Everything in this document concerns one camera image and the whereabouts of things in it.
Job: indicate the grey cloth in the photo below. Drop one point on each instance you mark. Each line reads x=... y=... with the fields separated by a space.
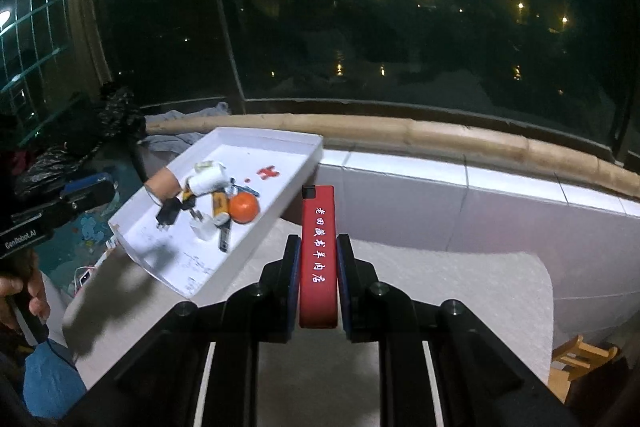
x=180 y=139

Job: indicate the white cardboard tray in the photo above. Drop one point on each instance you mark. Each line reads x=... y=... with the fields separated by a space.
x=280 y=167

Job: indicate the beige tape roll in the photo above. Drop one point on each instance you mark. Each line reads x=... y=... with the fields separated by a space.
x=162 y=183

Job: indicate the white charger plug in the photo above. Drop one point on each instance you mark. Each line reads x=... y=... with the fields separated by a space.
x=202 y=227

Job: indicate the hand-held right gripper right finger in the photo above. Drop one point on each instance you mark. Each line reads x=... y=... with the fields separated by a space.
x=344 y=267

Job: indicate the red lighter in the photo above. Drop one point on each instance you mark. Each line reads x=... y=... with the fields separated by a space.
x=317 y=257

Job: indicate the person's blue jeans leg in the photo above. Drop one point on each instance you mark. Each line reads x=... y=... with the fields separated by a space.
x=47 y=377

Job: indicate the black plastic bag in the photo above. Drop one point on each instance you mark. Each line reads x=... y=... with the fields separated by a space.
x=100 y=122

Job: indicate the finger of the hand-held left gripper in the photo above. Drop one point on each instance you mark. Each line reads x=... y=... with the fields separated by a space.
x=90 y=199

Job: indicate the bamboo railing pole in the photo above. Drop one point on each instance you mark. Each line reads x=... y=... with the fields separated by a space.
x=400 y=132

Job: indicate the blue cartoon floor mat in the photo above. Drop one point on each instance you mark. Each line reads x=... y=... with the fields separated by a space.
x=87 y=229

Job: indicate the silver metal piece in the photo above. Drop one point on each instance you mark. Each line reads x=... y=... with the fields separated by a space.
x=247 y=191

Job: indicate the yellow lighter black print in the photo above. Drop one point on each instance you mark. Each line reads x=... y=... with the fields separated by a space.
x=221 y=206

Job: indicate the small wooden chair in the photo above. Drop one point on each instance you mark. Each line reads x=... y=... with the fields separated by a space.
x=580 y=357

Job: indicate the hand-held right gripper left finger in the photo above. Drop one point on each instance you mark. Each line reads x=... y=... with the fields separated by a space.
x=292 y=267

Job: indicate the white plastic bottle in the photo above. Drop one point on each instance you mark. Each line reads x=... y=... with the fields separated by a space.
x=207 y=181

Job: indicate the person's left hand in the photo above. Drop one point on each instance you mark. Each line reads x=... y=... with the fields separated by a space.
x=10 y=302

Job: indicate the black charger plug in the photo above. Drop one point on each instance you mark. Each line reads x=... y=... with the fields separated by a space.
x=169 y=211

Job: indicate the orange tangerine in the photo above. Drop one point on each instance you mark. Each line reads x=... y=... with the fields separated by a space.
x=244 y=208

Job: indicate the small yellow lighter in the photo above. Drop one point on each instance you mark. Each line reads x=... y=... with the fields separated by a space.
x=187 y=196

